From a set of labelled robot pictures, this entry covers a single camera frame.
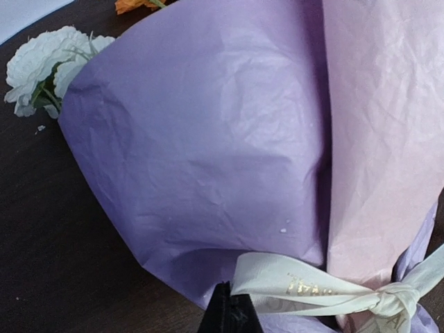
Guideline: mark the purple pink wrapping paper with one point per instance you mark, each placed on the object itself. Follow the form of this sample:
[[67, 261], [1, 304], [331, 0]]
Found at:
[[309, 129]]

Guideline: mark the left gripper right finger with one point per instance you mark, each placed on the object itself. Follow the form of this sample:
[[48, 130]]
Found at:
[[243, 316]]

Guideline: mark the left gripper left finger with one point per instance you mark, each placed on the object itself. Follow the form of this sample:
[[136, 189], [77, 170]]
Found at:
[[216, 318]]

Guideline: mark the beige ribbon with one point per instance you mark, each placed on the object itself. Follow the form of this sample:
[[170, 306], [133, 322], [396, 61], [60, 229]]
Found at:
[[278, 284]]

